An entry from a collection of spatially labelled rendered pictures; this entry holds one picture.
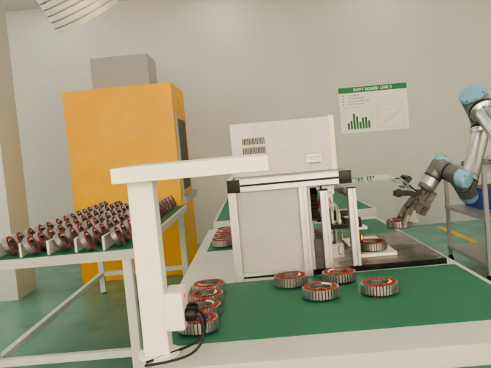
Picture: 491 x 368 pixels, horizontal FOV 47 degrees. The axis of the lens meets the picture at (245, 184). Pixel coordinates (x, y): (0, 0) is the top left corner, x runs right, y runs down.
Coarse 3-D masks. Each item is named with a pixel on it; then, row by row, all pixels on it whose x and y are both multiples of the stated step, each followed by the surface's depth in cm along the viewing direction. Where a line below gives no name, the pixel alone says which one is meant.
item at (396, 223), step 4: (388, 220) 245; (392, 220) 244; (396, 220) 249; (400, 220) 248; (388, 224) 244; (392, 224) 242; (396, 224) 241; (400, 224) 240; (408, 224) 241; (412, 224) 243; (388, 228) 246; (392, 228) 242; (396, 228) 241; (400, 228) 240; (404, 228) 241
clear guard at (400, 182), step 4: (368, 176) 231; (372, 176) 229; (376, 176) 226; (380, 176) 225; (384, 176) 222; (388, 176) 221; (392, 176) 219; (352, 180) 215; (356, 180) 213; (360, 180) 211; (364, 180) 209; (368, 180) 209; (372, 180) 209; (376, 180) 209; (392, 180) 230; (396, 180) 222; (400, 180) 213; (404, 180) 209; (332, 184) 209; (336, 184) 209; (396, 184) 232; (400, 184) 222; (404, 184) 214; (408, 184) 209; (404, 188) 225; (408, 188) 216; (412, 188) 209
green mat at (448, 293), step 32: (256, 288) 190; (288, 288) 186; (352, 288) 179; (416, 288) 172; (448, 288) 169; (480, 288) 166; (224, 320) 158; (256, 320) 155; (288, 320) 153; (320, 320) 150; (352, 320) 148; (384, 320) 146; (416, 320) 143; (448, 320) 141; (480, 320) 139
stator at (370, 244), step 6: (360, 240) 224; (366, 240) 225; (372, 240) 225; (378, 240) 223; (384, 240) 219; (360, 246) 220; (366, 246) 218; (372, 246) 217; (378, 246) 217; (384, 246) 218
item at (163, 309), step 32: (192, 160) 148; (224, 160) 124; (256, 160) 124; (128, 192) 131; (160, 224) 136; (160, 256) 132; (160, 288) 132; (160, 320) 132; (192, 320) 132; (160, 352) 133; (192, 352) 131
